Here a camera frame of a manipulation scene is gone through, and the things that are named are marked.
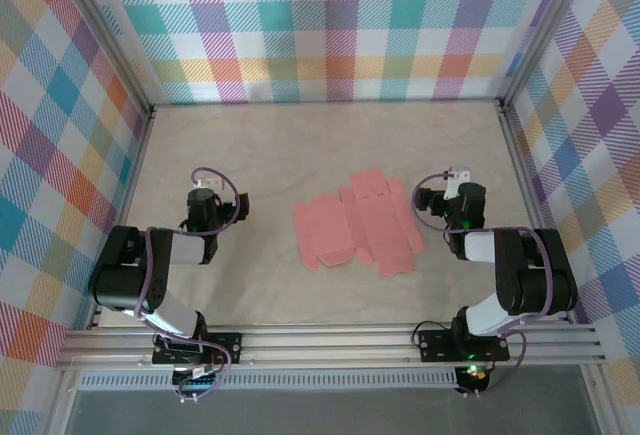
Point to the pink paper box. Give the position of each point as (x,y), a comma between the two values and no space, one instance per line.
(360,225)

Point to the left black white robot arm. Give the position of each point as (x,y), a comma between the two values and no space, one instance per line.
(120,280)

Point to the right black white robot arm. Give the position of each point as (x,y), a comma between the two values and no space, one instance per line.
(535,275)

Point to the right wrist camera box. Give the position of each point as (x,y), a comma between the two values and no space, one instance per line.
(457,176)

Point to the aluminium side rail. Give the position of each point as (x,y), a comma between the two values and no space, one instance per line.
(127,205)
(530,205)

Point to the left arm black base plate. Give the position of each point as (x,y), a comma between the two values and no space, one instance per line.
(230,347)

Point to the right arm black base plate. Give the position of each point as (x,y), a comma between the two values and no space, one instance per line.
(435,345)

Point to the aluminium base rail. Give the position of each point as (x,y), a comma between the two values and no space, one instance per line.
(325,345)

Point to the aluminium frame post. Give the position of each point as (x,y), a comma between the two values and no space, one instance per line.
(545,30)
(105,30)

